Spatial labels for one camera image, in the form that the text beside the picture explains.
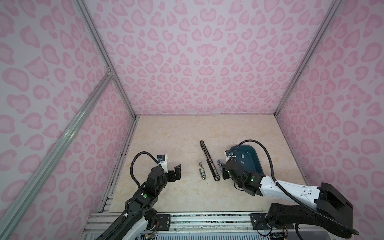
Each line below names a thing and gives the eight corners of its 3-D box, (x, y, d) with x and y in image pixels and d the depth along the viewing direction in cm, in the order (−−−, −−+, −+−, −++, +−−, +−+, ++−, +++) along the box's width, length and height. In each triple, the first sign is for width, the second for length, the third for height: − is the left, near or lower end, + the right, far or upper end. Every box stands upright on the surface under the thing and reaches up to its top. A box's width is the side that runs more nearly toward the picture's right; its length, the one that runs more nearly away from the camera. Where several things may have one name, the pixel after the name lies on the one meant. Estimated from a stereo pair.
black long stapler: (214, 182, 88) (215, 180, 86) (197, 144, 105) (197, 141, 103) (220, 180, 89) (220, 178, 87) (202, 142, 106) (202, 140, 104)
